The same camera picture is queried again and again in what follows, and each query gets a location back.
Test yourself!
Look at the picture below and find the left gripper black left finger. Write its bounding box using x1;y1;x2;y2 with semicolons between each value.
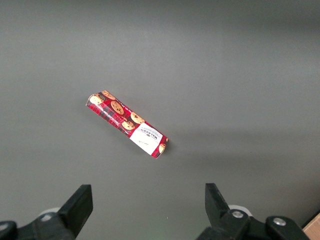
0;184;94;240

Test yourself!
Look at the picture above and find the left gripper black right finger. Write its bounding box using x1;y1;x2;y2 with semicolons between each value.
196;183;310;240

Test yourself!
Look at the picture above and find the red tartan cookie box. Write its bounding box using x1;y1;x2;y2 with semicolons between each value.
84;89;170;160

